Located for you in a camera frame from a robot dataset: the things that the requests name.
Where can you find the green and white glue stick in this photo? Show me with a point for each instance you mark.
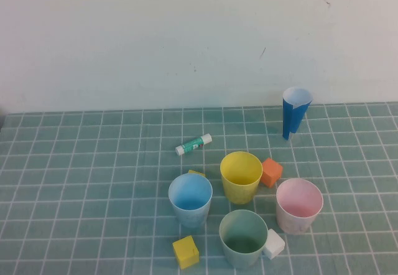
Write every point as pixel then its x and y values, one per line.
pixel 192 145

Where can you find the light blue plastic cup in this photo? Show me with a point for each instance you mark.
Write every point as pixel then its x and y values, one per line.
pixel 189 216

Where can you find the yellow plastic cup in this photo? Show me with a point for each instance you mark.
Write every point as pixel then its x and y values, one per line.
pixel 239 194

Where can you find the yellow foam cube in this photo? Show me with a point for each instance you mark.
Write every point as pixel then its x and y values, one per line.
pixel 186 253
pixel 196 173

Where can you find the teal checked tablecloth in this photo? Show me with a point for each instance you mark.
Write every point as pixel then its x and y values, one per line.
pixel 77 178

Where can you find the white foam cube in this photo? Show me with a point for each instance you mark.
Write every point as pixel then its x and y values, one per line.
pixel 275 244

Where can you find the pink plastic cup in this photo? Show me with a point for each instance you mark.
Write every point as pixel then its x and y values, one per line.
pixel 292 225

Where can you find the orange foam cube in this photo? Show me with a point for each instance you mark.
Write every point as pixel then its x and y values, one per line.
pixel 272 172

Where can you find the green plastic cup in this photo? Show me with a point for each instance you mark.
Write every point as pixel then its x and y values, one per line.
pixel 241 256

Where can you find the blue paper cone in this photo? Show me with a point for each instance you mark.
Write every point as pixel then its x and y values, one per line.
pixel 290 116

